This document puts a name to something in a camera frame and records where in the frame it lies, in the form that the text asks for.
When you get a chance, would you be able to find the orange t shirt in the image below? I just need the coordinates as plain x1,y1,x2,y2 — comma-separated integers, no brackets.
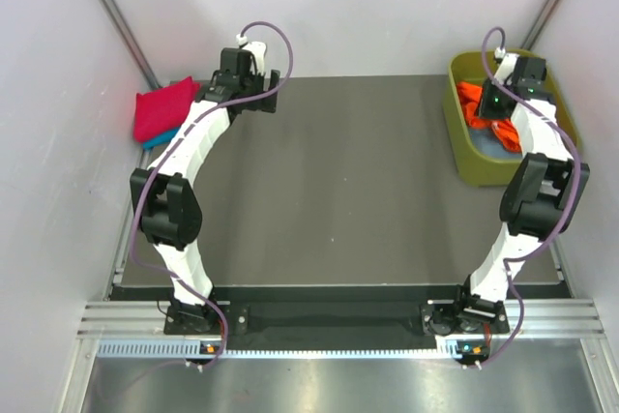
456,80,524,154

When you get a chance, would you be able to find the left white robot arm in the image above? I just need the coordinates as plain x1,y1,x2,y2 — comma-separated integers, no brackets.
130,42,280,336

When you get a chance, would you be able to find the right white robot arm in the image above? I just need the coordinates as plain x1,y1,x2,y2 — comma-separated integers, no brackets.
420,47,590,337

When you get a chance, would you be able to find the light blue t shirt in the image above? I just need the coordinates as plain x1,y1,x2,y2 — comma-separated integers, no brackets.
468,128,521,160

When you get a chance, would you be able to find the olive green plastic bin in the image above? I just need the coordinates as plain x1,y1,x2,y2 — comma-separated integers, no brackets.
443,49,585,193

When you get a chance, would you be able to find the folded pink t shirt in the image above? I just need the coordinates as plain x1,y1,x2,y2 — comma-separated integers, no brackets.
133,76,200,143

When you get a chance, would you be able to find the folded teal t shirt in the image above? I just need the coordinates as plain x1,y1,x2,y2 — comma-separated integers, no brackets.
142,128,179,151

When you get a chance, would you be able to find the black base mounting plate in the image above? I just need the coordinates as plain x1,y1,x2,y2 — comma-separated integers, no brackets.
162,300,511,338

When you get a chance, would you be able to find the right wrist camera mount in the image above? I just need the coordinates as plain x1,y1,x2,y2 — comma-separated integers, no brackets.
492,47,520,86

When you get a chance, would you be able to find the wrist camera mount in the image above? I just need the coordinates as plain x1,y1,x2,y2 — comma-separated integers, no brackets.
492,47,520,86
236,33,268,76

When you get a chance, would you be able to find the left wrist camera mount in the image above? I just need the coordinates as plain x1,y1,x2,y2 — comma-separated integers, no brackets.
236,33,268,76

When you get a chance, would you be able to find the aluminium frame rail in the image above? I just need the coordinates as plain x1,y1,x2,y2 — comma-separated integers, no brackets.
77,300,604,339

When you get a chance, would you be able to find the slotted grey cable duct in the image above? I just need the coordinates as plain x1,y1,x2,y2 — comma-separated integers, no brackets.
97,339,488,362

